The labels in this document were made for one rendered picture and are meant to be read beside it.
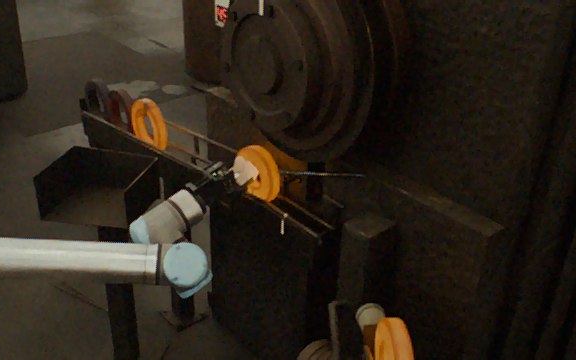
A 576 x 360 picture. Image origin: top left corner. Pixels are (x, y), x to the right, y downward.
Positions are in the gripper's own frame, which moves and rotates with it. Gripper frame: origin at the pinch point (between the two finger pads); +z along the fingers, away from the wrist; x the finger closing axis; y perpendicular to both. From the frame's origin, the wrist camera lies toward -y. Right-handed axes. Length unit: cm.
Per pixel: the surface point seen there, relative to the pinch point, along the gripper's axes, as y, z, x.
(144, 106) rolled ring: 0, -2, 55
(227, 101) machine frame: 8.4, 8.5, 20.9
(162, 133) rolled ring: -6.9, -3.1, 46.7
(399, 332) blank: 8, -18, -65
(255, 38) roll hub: 43.0, -1.4, -15.4
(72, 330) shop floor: -64, -56, 55
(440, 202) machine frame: 8, 11, -51
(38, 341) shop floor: -61, -67, 57
